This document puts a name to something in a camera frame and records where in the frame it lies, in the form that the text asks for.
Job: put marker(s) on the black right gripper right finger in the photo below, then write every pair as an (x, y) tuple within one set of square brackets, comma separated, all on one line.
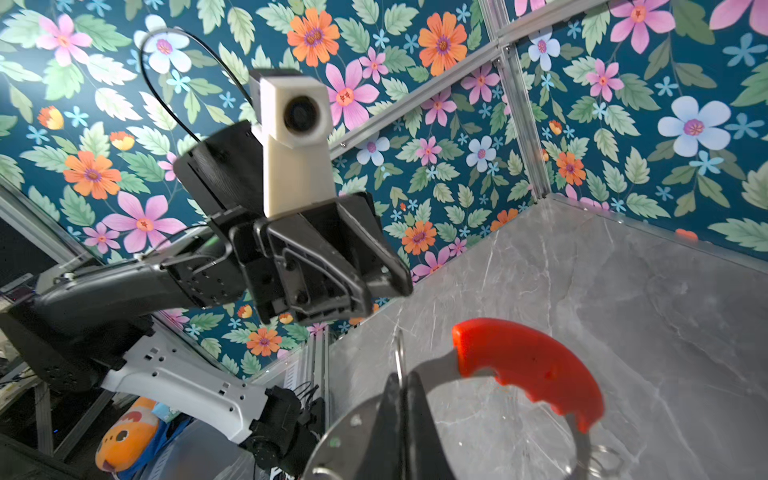
[(426, 459)]

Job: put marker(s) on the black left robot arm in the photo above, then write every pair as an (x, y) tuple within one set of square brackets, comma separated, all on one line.
[(94, 327)]

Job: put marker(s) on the orange plush toy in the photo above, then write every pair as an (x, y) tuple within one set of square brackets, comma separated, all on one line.
[(124, 443)]

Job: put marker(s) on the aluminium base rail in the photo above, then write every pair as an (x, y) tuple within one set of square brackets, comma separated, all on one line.
[(304, 370)]

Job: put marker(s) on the steel keyring with red handle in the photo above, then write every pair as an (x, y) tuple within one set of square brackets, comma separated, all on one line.
[(511, 353)]

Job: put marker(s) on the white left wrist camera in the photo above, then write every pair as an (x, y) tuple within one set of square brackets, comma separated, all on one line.
[(294, 122)]

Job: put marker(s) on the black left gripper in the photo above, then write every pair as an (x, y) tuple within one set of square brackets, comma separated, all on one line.
[(321, 263)]

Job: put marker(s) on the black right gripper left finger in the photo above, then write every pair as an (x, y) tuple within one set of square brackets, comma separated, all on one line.
[(385, 454)]

